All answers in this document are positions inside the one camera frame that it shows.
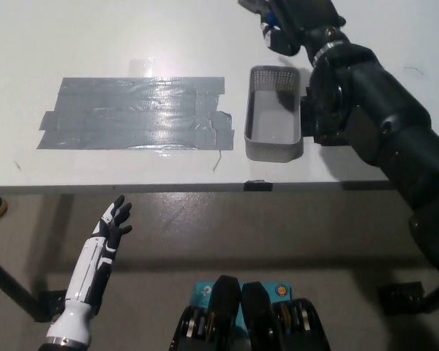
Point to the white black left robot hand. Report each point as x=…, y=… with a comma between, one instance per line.
x=95, y=267

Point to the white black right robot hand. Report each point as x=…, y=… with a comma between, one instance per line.
x=300, y=22

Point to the grey perforated plastic container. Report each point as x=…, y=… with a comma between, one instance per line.
x=272, y=146

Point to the black table leg with foot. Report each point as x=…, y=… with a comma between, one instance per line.
x=402, y=296
x=11, y=281

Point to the black flat mat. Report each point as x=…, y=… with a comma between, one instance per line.
x=307, y=117

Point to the black tape piece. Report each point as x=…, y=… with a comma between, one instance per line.
x=258, y=185

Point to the grey duct tape patch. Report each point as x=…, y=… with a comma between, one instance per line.
x=131, y=113

